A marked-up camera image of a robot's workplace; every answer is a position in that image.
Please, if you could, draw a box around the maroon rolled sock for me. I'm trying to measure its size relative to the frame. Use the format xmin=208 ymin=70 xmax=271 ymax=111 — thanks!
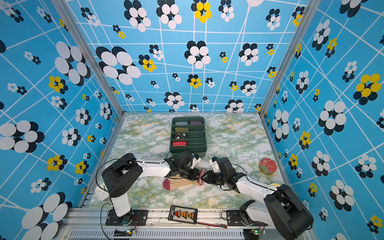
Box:
xmin=189 ymin=121 xmax=203 ymax=126

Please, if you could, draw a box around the red black wire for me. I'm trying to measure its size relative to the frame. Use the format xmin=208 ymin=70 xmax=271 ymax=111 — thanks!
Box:
xmin=196 ymin=221 xmax=228 ymax=229

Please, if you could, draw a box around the aluminium front rail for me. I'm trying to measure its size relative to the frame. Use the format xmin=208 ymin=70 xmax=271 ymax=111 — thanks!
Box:
xmin=57 ymin=208 xmax=283 ymax=240

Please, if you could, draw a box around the white alarm clock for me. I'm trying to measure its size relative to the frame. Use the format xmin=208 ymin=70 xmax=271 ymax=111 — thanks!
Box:
xmin=95 ymin=187 xmax=109 ymax=201

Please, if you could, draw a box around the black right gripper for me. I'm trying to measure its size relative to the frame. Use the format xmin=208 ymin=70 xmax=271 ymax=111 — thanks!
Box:
xmin=200 ymin=170 xmax=229 ymax=185

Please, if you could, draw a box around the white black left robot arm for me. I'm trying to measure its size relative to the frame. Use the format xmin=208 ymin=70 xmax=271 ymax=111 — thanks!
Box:
xmin=102 ymin=151 xmax=201 ymax=218

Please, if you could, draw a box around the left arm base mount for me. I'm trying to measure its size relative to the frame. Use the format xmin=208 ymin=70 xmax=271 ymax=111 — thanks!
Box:
xmin=105 ymin=209 xmax=149 ymax=226

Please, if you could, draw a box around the red patterned rolled sock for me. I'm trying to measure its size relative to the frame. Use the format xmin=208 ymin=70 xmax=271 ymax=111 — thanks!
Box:
xmin=172 ymin=141 xmax=188 ymax=147

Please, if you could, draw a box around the green plastic organizer tray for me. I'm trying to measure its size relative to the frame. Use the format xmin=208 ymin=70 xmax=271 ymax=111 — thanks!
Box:
xmin=169 ymin=116 xmax=208 ymax=158

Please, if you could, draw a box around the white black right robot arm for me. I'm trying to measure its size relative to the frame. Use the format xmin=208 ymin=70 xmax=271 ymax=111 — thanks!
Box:
xmin=201 ymin=157 xmax=314 ymax=240

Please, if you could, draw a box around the red green tape roll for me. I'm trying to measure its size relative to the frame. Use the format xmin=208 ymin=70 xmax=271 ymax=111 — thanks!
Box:
xmin=259 ymin=158 xmax=278 ymax=175

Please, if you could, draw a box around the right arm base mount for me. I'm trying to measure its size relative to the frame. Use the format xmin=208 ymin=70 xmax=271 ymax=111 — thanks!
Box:
xmin=224 ymin=210 xmax=268 ymax=228

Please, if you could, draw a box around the yellow rolled sock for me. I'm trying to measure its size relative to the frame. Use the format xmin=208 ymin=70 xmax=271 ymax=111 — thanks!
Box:
xmin=175 ymin=127 xmax=189 ymax=132

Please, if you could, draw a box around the tan maroon striped sock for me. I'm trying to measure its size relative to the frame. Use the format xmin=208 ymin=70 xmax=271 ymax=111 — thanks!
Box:
xmin=163 ymin=169 xmax=205 ymax=191

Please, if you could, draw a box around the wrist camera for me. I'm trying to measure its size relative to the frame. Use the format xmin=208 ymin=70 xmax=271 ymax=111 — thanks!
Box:
xmin=209 ymin=159 xmax=220 ymax=173
xmin=191 ymin=154 xmax=201 ymax=169

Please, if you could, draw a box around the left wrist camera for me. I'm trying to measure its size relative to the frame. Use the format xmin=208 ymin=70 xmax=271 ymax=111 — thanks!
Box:
xmin=191 ymin=154 xmax=201 ymax=169

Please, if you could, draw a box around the black patterned rolled sock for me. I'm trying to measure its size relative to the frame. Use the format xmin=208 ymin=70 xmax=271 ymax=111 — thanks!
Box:
xmin=174 ymin=133 xmax=188 ymax=139

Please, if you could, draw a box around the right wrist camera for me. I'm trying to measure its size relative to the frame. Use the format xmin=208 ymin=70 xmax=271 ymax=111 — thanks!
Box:
xmin=209 ymin=159 xmax=220 ymax=173

